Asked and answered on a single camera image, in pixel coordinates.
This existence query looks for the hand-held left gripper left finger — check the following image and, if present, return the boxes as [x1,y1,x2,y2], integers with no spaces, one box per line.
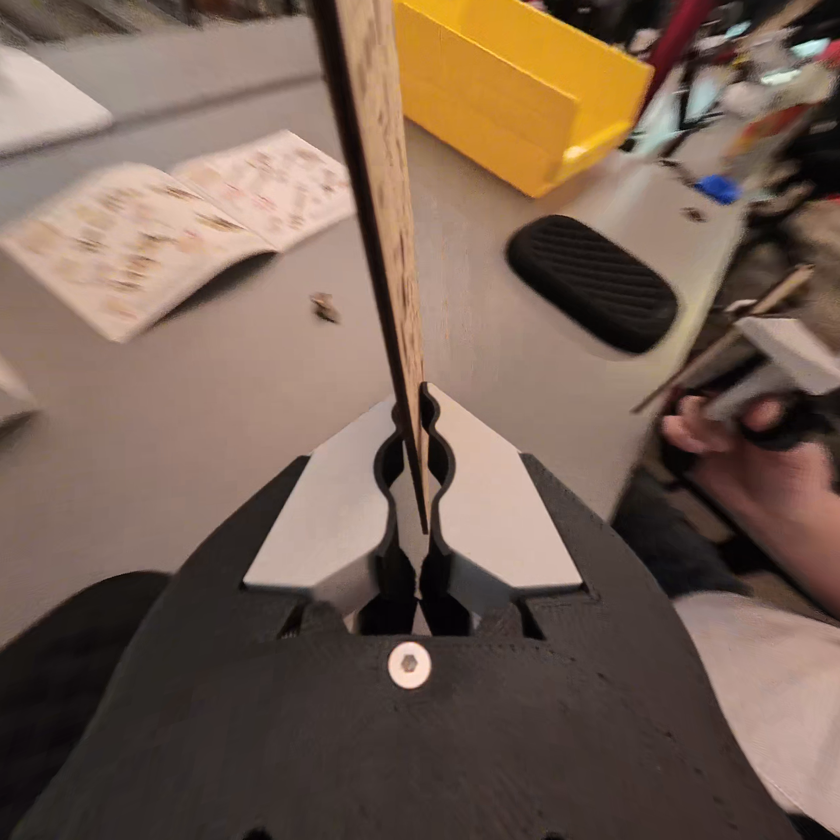
[243,398,418,636]

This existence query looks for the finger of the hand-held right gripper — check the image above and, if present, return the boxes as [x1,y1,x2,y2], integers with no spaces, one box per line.
[735,317,840,396]
[702,364,799,422]

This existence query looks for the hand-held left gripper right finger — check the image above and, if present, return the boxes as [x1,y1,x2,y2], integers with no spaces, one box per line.
[419,382,585,636]

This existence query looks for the thin wooden stick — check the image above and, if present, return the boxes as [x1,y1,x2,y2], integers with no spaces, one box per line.
[630,262,818,416]

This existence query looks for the laser-cut wooden parts sheet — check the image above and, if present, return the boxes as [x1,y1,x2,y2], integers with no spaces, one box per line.
[308,0,432,536]

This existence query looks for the person's right hand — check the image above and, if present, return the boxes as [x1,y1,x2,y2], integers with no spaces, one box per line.
[659,394,840,618]

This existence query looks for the black ribbed wrist pad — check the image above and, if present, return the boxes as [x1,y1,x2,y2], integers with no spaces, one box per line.
[505,213,680,355]

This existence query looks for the open instruction booklet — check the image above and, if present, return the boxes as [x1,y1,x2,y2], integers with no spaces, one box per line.
[0,128,358,345]

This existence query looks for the yellow plastic bin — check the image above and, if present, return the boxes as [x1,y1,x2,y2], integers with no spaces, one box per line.
[394,0,657,199]

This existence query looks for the white cardboard box tray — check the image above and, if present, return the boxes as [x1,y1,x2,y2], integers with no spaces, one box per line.
[0,46,114,158]

